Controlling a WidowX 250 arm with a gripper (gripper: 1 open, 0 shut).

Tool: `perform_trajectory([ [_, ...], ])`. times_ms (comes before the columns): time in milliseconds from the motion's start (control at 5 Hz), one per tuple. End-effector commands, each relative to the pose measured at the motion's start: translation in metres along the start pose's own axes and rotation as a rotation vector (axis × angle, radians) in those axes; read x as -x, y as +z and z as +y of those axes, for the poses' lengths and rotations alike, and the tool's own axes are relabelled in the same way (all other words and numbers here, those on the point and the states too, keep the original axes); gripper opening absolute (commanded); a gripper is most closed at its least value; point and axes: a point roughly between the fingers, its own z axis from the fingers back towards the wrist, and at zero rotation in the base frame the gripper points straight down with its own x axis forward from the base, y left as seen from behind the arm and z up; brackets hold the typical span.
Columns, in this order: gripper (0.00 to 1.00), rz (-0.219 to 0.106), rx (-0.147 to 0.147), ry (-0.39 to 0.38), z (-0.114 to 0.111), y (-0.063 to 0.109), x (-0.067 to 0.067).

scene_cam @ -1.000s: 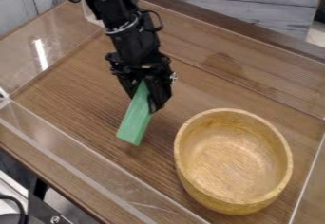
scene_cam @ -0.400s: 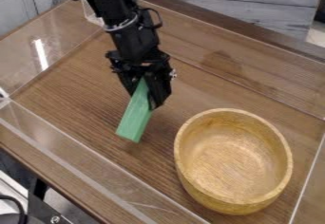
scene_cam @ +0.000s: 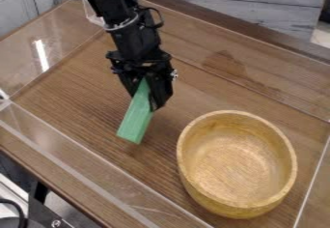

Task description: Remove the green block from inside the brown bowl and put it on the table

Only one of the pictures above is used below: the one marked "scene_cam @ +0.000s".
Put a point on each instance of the brown wooden bowl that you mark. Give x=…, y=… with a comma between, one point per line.
x=236, y=163

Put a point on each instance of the black table leg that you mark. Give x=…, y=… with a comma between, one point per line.
x=39, y=192

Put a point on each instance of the clear acrylic front wall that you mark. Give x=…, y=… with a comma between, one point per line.
x=95, y=185

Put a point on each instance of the green rectangular block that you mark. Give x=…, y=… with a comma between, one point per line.
x=137, y=116

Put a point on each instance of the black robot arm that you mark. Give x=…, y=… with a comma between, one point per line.
x=131, y=26

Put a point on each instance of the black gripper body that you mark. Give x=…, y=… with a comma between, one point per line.
x=152, y=62

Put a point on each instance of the clear acrylic corner bracket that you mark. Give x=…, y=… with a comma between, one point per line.
x=91, y=15

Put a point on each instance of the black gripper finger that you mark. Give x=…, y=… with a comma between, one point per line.
x=159, y=82
x=129, y=79

